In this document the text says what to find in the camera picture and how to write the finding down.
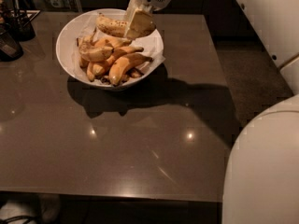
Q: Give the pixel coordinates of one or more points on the left pale banana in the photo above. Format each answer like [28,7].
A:
[89,52]

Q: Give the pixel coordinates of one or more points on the black mesh container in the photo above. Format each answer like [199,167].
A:
[10,49]

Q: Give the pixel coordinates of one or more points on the spotted ripe banana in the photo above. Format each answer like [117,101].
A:
[110,26]

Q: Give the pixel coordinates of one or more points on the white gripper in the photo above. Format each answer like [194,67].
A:
[140,22]

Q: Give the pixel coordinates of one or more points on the black wire utensil holder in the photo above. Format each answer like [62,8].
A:
[20,25]

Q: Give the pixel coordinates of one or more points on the white bowl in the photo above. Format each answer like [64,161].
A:
[67,49]

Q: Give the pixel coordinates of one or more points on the white paper liner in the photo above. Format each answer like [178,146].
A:
[132,73]

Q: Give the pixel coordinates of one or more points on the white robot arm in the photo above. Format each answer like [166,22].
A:
[261,184]

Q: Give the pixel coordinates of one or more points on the front yellow banana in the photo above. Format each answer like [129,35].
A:
[122,65]

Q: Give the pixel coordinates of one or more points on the white object under table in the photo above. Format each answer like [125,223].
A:
[18,208]

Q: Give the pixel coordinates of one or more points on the small lower-left banana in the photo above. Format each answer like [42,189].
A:
[89,72]

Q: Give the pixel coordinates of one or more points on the middle orange banana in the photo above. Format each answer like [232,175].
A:
[100,68]

